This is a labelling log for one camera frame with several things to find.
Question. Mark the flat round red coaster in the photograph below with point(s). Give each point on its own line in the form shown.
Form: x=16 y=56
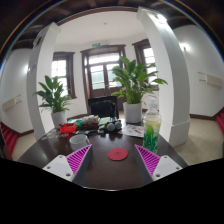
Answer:
x=117 y=154

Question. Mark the white cup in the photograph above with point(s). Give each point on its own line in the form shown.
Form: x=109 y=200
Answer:
x=78 y=142

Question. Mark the green notebook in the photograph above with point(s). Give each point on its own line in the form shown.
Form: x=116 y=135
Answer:
x=104 y=121

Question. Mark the green exit sign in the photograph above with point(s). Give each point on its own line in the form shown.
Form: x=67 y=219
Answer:
x=96 y=44

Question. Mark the basket of snacks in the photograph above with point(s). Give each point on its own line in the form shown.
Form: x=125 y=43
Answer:
x=89 y=122

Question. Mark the red box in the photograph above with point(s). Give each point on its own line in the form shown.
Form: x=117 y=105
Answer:
x=68 y=128

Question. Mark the brown framed window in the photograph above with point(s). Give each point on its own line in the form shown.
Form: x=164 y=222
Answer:
x=60 y=71
x=148 y=56

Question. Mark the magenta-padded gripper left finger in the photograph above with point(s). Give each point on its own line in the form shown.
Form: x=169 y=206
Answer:
x=58 y=166

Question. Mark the printed paper leaflet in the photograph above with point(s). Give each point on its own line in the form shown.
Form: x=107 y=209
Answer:
x=132 y=131

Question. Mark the black chair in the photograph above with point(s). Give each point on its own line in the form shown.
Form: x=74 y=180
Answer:
x=103 y=107

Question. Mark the round stickers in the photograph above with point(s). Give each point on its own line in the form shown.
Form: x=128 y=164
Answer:
x=51 y=134

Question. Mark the small potted plant white pot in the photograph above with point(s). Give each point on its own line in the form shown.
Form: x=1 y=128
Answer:
x=55 y=100

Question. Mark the brown framed glass door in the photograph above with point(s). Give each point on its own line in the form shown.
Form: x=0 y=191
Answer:
x=100 y=75

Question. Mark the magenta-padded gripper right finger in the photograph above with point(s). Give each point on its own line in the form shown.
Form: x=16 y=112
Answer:
x=166 y=166

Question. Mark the wall lamp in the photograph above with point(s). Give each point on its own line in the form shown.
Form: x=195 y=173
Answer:
x=185 y=46

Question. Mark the large potted plant white pot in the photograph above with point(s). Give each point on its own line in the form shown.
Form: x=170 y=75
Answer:
x=132 y=111

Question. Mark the clear bottle with green label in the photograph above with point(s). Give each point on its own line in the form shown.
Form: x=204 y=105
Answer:
x=151 y=133

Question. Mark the red carpeted stairs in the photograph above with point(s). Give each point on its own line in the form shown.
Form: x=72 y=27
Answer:
x=9 y=138
x=220 y=123

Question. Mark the green packet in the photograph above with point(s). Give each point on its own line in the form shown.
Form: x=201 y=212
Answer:
x=74 y=121

